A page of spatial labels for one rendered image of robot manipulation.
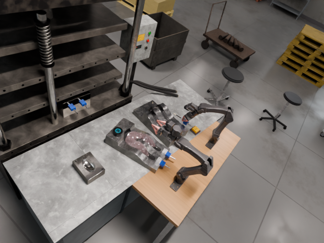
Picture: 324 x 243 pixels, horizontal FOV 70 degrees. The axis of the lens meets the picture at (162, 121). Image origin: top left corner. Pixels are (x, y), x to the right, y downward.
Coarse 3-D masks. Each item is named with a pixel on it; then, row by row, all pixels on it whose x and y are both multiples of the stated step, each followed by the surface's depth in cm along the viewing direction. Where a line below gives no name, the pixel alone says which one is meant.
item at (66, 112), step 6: (72, 96) 202; (78, 96) 204; (84, 96) 208; (90, 96) 213; (60, 102) 196; (66, 102) 196; (72, 102) 202; (78, 102) 207; (60, 108) 203; (66, 108) 201; (78, 108) 213; (84, 108) 219; (66, 114) 206
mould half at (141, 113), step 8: (144, 104) 233; (152, 104) 236; (160, 104) 228; (136, 112) 223; (144, 112) 215; (160, 112) 221; (168, 112) 227; (144, 120) 219; (152, 120) 214; (160, 120) 219; (176, 120) 226; (152, 128) 215; (184, 128) 220; (160, 136) 212; (168, 144) 209
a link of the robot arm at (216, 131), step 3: (225, 117) 206; (222, 120) 209; (225, 120) 203; (219, 123) 214; (222, 123) 208; (225, 123) 207; (228, 123) 206; (219, 126) 211; (222, 126) 210; (225, 126) 210; (216, 129) 216; (219, 129) 213; (222, 129) 213; (213, 132) 220; (216, 132) 216; (219, 132) 216; (213, 135) 219; (216, 135) 218; (219, 135) 218
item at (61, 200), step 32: (160, 96) 256; (192, 96) 270; (96, 128) 206; (32, 160) 172; (64, 160) 179; (128, 160) 193; (32, 192) 158; (64, 192) 163; (96, 192) 168; (64, 224) 150
